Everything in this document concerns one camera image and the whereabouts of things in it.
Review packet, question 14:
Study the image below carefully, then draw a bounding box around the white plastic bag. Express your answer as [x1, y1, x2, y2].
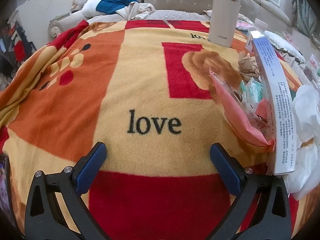
[285, 84, 320, 200]

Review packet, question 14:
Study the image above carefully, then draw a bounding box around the long white medicine box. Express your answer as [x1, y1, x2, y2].
[246, 30, 298, 176]

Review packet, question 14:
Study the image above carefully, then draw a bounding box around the white lace pillow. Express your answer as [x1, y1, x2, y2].
[265, 30, 307, 63]

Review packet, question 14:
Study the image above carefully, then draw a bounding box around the white thermos bottle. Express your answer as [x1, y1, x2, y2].
[208, 0, 241, 48]

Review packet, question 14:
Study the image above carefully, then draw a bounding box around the dark printed object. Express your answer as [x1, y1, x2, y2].
[0, 155, 13, 222]

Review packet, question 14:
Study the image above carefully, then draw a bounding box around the printed orange red blanket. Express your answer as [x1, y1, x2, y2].
[0, 20, 315, 240]

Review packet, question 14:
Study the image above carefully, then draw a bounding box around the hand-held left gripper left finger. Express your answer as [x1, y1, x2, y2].
[24, 142, 110, 240]

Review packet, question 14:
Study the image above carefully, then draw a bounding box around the grey fuzzy bedspread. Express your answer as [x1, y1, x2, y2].
[86, 9, 212, 23]

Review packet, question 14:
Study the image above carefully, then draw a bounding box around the pink plastic packet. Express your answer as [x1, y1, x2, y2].
[209, 70, 277, 153]

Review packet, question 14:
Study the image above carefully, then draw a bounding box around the brown paper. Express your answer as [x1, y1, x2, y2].
[237, 52, 262, 82]

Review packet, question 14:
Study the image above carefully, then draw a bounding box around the blue jacket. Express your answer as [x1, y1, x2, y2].
[97, 0, 140, 14]

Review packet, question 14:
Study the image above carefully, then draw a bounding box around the white carved bed frame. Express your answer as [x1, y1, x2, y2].
[49, 12, 88, 40]

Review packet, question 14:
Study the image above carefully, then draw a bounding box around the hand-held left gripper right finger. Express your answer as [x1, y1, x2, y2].
[209, 142, 293, 240]

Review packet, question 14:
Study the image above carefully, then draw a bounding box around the beige crumpled cloth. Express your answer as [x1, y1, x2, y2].
[115, 2, 156, 20]

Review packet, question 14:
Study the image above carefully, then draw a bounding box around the pale green packet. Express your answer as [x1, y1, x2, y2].
[239, 80, 265, 103]

